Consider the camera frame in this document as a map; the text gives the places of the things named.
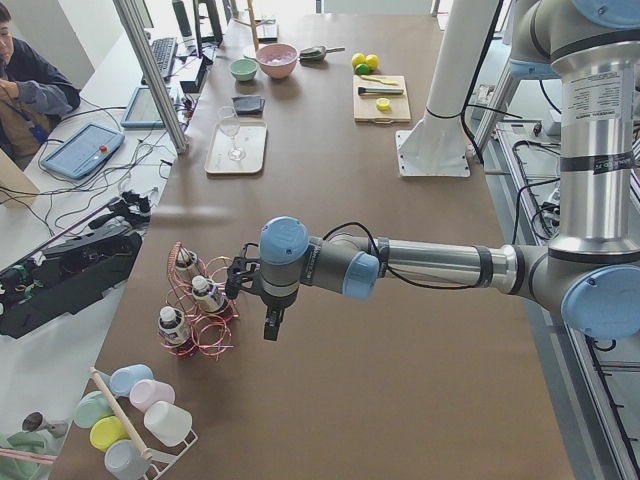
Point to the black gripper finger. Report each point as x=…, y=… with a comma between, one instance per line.
x=271, y=330

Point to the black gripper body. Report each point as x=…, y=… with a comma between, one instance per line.
x=273, y=308

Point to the copper wire bottle basket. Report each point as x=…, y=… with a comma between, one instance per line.
x=211, y=333

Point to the tea bottle top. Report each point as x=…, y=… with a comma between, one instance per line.
x=186, y=265

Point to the tea bottle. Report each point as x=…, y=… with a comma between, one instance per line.
x=186, y=265
x=208, y=296
x=174, y=330

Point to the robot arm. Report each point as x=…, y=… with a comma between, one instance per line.
x=589, y=273

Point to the tea bottle middle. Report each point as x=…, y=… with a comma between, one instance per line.
x=208, y=296

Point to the tea bottle bottom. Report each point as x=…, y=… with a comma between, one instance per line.
x=174, y=330

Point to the white cup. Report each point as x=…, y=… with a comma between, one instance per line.
x=169, y=423

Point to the pink cup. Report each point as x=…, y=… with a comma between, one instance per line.
x=147, y=392

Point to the cream rabbit tray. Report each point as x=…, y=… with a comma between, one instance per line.
x=251, y=138

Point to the blue cup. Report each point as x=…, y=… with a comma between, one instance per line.
x=123, y=379

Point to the clear wine glass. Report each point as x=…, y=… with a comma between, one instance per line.
x=229, y=125

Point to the green cup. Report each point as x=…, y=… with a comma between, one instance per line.
x=92, y=408

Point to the yellow cup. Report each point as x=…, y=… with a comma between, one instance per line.
x=106, y=431

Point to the grey cup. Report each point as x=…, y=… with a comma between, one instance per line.
x=123, y=460

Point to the grey folded cloth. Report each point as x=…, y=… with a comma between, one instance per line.
x=248, y=105

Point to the black equipment case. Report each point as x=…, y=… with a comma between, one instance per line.
x=65, y=278

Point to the wooden cutting board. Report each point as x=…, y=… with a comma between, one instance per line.
x=364, y=107

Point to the half lemon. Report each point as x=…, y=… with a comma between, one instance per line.
x=383, y=104

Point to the steel muddler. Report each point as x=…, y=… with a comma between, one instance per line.
x=375, y=91

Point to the blue teach pendant far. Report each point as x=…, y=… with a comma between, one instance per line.
x=141, y=111

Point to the blue teach pendant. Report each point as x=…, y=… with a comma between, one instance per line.
x=84, y=152
x=141, y=111

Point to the green bowl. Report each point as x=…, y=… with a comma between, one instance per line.
x=243, y=70

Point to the pink bowl with ice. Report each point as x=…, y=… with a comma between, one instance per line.
x=277, y=60

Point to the blue teach pendant near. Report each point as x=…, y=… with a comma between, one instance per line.
x=84, y=152

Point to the yellow plastic knife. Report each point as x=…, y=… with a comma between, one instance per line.
x=378, y=79

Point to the green lime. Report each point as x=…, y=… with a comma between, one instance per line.
x=362, y=69

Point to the metal ice scoop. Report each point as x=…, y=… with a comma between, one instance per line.
x=317, y=53

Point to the lemon near board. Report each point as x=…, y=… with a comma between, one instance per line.
x=358, y=59

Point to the black keyboard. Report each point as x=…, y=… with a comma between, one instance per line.
x=164, y=52

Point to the wooden glass stand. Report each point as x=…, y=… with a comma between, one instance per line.
x=263, y=31

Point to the seated person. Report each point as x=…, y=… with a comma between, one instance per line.
x=35, y=96

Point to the white wire cup rack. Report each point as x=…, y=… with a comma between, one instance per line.
x=160, y=461

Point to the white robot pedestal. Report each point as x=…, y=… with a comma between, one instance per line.
x=437, y=144

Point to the aluminium frame post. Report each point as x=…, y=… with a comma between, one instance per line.
x=131, y=21

